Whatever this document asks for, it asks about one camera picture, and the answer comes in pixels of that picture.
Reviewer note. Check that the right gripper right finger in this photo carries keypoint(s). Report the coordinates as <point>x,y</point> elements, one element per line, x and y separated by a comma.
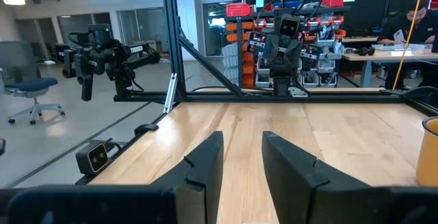
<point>291,176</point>

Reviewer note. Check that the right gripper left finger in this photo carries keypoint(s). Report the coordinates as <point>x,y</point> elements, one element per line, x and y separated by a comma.
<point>205,162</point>

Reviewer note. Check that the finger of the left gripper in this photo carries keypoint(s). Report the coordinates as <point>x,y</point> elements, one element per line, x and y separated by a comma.
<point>269,48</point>
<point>295,52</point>

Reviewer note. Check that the black humanoid robot torso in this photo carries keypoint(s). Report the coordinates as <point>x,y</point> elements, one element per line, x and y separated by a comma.
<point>335,10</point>

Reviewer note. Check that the black table edge clip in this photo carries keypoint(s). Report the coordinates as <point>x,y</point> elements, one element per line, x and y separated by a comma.
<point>146,128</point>

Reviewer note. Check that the black headphones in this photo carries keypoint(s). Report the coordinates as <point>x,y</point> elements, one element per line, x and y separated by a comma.
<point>364,51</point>

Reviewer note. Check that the wooden desk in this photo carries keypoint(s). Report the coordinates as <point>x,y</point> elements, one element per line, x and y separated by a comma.
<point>386,57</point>

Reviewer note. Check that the white papers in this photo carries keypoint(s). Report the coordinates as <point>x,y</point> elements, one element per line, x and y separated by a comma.
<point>397,47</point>

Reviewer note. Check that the person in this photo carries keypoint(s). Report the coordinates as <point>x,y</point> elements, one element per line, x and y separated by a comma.
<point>397,25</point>

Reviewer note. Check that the orange plastic cup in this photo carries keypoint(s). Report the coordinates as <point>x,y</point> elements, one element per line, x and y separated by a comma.
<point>429,155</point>

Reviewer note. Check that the blue office chair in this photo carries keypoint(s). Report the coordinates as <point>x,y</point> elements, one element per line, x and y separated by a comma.
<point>31,84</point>

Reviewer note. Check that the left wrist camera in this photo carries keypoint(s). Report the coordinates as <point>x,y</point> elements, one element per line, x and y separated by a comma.
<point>289,27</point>

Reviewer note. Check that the silver frame bracket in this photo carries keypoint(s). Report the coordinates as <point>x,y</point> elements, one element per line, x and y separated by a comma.
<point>170,94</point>

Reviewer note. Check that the black aluminium table frame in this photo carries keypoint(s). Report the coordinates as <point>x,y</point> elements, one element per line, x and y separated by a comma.
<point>174,46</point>

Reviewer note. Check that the black table-level camera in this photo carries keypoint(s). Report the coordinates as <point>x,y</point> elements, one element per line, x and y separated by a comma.
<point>97,157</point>

